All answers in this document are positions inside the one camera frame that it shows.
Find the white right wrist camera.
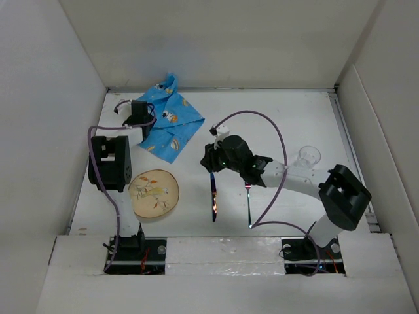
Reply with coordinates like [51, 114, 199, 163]
[209, 124, 230, 147]

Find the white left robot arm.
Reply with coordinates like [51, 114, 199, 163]
[87, 100, 156, 238]

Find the iridescent table knife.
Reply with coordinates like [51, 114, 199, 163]
[210, 173, 218, 222]

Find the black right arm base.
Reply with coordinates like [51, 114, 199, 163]
[278, 237, 346, 275]

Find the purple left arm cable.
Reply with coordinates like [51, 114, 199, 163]
[87, 100, 158, 272]

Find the round bird-painted plate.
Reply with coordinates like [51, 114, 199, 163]
[128, 169, 179, 219]

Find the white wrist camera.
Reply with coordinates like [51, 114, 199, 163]
[113, 99, 132, 114]
[209, 124, 230, 147]

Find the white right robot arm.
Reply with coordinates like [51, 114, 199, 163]
[200, 135, 372, 258]

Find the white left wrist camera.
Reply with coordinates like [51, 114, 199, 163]
[113, 99, 132, 114]

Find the clear plastic cup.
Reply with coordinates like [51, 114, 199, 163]
[295, 145, 321, 169]

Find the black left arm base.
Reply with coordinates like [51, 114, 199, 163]
[104, 235, 167, 275]

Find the iridescent fork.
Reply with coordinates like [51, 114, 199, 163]
[245, 183, 253, 229]

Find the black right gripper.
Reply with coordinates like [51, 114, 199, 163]
[200, 137, 243, 173]

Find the blue space-print cloth placemat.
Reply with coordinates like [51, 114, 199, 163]
[138, 73, 205, 164]

